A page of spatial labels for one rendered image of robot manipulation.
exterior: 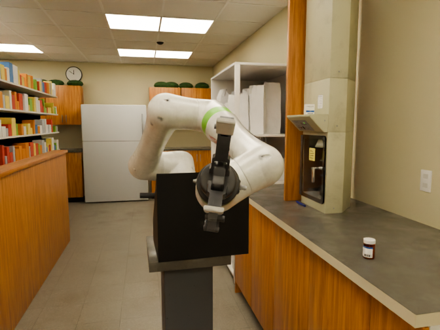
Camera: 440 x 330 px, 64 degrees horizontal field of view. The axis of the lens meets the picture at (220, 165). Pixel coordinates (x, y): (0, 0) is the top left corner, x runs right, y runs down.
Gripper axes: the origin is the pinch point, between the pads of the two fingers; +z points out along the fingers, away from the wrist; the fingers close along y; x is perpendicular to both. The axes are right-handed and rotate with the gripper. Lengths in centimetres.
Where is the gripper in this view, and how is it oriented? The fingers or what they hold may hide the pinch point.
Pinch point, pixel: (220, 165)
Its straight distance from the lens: 53.6
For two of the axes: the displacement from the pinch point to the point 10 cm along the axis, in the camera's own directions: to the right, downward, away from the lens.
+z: 0.2, -1.8, -9.8
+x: -9.9, -1.4, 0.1
